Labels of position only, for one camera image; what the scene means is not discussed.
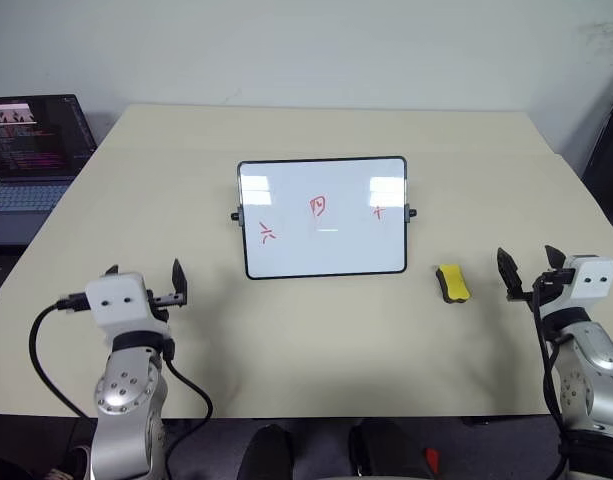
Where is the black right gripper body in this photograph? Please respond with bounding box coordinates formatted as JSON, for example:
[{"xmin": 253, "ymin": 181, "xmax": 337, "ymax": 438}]
[{"xmin": 505, "ymin": 268, "xmax": 576, "ymax": 307}]

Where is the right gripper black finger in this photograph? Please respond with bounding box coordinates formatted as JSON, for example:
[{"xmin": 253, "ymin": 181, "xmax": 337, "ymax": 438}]
[
  {"xmin": 543, "ymin": 244, "xmax": 568, "ymax": 271},
  {"xmin": 496, "ymin": 246, "xmax": 525, "ymax": 297}
]

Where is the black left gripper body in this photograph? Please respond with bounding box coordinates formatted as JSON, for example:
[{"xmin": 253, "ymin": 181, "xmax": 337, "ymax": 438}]
[{"xmin": 145, "ymin": 288, "xmax": 190, "ymax": 322}]

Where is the yellow and black eraser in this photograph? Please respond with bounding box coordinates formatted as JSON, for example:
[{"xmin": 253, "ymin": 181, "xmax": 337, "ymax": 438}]
[{"xmin": 433, "ymin": 263, "xmax": 473, "ymax": 305}]

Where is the open dark laptop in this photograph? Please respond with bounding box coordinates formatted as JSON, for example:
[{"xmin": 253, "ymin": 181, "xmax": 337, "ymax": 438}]
[{"xmin": 0, "ymin": 93, "xmax": 99, "ymax": 247}]

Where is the small black-framed whiteboard on stand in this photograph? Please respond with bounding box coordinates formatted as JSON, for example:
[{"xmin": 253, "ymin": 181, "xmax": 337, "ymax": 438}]
[{"xmin": 230, "ymin": 156, "xmax": 419, "ymax": 282}]

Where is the dark rounded shape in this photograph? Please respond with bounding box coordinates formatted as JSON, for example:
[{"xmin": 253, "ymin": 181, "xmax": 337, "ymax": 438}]
[{"xmin": 237, "ymin": 423, "xmax": 296, "ymax": 480}]

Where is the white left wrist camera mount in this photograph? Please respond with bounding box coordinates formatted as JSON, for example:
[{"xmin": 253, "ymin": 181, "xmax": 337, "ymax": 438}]
[{"xmin": 84, "ymin": 271, "xmax": 170, "ymax": 335}]

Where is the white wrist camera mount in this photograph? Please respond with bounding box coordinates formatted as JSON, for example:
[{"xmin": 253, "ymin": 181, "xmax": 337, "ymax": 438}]
[
  {"xmin": 559, "ymin": 255, "xmax": 613, "ymax": 314},
  {"xmin": 84, "ymin": 271, "xmax": 170, "ymax": 335}
]

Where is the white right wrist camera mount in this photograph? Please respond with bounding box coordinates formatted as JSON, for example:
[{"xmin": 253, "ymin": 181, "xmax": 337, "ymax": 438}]
[{"xmin": 559, "ymin": 255, "xmax": 613, "ymax": 314}]

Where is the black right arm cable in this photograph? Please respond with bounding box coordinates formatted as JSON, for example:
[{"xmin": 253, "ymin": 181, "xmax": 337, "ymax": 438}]
[{"xmin": 530, "ymin": 273, "xmax": 576, "ymax": 480}]

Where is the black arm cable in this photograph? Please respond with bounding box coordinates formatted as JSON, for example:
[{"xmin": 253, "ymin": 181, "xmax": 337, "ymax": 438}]
[
  {"xmin": 530, "ymin": 273, "xmax": 576, "ymax": 480},
  {"xmin": 28, "ymin": 289, "xmax": 215, "ymax": 474}
]

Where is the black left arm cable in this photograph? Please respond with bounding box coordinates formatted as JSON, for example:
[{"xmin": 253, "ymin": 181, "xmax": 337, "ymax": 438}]
[{"xmin": 28, "ymin": 289, "xmax": 215, "ymax": 474}]

